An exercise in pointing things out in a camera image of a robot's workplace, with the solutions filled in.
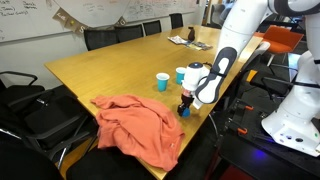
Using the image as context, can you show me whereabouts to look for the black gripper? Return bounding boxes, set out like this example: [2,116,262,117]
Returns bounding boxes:
[177,89,194,116]

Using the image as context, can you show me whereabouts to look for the blue jar lid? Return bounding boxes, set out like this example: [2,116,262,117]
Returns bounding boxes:
[182,108,190,118]

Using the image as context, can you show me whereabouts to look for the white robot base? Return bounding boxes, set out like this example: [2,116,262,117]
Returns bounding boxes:
[261,51,320,157]

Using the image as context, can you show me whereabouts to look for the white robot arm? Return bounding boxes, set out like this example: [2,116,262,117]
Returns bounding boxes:
[178,0,320,118]

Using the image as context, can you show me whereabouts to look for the blue plastic cup right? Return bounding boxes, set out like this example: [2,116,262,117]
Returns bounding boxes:
[176,67,186,84]

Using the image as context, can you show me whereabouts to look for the blue plastic cup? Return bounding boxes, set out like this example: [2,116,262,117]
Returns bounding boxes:
[176,67,186,84]
[156,73,170,92]

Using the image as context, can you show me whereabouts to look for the blue plastic cup left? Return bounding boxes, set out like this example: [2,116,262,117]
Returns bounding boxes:
[156,73,170,92]

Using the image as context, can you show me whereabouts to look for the orange cloth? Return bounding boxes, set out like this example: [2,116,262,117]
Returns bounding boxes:
[91,95,184,171]

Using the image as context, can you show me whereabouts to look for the magazine papers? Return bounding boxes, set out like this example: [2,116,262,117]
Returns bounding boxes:
[169,35,212,51]

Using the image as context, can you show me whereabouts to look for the brown bottle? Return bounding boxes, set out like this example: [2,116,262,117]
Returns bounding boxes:
[188,27,195,42]

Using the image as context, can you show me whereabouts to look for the black chair far right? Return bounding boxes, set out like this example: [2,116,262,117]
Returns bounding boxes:
[143,20,162,36]

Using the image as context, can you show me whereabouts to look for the black chair farthest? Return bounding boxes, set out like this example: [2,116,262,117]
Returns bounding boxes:
[170,13,183,29]

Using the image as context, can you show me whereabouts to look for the black chair far middle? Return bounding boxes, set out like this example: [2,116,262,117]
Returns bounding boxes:
[115,24,144,42]

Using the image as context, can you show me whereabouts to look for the black chair near bottom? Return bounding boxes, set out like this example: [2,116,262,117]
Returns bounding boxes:
[66,147,156,180]

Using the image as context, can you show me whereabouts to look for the black chair far left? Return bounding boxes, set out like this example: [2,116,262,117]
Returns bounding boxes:
[84,30,118,51]

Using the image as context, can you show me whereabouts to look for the orange chair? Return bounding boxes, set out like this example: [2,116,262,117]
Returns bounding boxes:
[255,25,303,66]

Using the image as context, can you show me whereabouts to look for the black office chair left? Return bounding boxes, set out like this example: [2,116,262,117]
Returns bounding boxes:
[0,71,96,167]

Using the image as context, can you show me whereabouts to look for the paper bunting banner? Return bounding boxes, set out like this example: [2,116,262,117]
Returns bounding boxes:
[51,7,128,35]

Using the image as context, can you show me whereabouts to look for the whiteboard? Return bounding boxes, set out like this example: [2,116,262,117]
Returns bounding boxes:
[0,0,197,42]

